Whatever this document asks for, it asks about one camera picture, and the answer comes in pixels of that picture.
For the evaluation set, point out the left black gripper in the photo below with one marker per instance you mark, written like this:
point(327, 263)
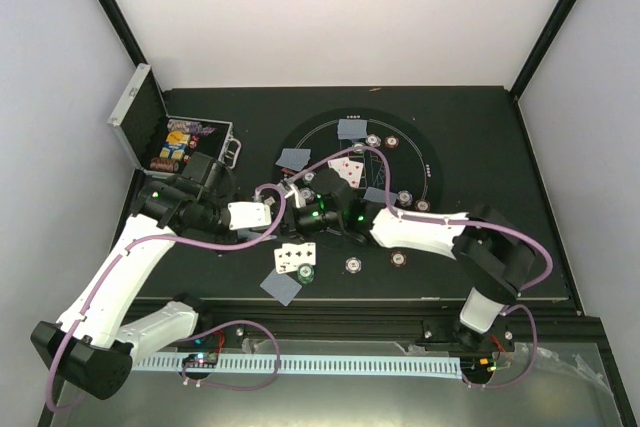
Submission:
point(230, 239)

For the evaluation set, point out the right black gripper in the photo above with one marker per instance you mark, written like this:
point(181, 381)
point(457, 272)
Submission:
point(294, 227)

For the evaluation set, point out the blue playing card deck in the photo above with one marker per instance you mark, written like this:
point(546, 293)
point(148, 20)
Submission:
point(254, 237)

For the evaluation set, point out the blue card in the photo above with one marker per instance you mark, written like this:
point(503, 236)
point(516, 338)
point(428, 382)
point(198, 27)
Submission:
point(281, 287)
point(352, 129)
point(294, 159)
point(375, 195)

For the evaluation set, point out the face-up red pips card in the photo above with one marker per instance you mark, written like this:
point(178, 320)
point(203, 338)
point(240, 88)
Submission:
point(348, 169)

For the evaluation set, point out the blue white poker chip stack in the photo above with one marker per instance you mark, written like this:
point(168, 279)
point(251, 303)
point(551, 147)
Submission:
point(353, 265)

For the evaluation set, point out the blue chips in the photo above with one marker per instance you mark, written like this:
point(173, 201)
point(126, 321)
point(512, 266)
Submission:
point(307, 194)
point(404, 198)
point(373, 140)

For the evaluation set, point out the face-up clubs card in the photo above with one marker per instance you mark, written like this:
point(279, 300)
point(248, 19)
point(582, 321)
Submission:
point(304, 253)
point(282, 260)

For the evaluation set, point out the orange black poker chip stack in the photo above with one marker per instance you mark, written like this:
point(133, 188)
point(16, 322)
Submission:
point(398, 259)

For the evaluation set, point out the green poker chip stack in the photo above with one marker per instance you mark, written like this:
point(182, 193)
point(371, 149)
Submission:
point(306, 273)

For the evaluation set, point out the orange chips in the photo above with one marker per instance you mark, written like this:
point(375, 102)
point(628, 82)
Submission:
point(391, 142)
point(422, 205)

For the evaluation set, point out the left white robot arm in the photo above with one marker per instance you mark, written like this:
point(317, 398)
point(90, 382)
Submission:
point(89, 345)

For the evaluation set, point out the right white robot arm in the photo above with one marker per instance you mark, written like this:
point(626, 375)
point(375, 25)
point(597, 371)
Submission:
point(496, 258)

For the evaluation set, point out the round black poker mat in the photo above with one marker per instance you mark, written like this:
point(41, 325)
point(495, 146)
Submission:
point(413, 166)

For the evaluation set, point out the brown chip row in case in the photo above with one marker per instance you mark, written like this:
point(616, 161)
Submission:
point(166, 165)

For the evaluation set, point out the yellow blue card box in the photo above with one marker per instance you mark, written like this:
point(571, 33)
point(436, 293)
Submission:
point(175, 145)

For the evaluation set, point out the aluminium poker case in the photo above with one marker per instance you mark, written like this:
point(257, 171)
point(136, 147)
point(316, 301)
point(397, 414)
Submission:
point(139, 121)

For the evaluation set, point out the purple chip row in case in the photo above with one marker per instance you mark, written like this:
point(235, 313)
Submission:
point(190, 127)

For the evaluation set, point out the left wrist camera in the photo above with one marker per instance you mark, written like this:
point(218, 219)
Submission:
point(248, 215)

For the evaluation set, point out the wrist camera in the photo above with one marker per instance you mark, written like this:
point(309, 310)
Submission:
point(248, 215)
point(334, 192)

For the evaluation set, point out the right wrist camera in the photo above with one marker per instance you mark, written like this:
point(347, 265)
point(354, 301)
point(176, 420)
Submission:
point(334, 192)

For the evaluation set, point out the white slotted cable duct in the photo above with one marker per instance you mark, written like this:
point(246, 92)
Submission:
point(337, 365)

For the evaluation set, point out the black aluminium rail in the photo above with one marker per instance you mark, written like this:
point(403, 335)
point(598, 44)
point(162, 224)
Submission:
point(436, 329)

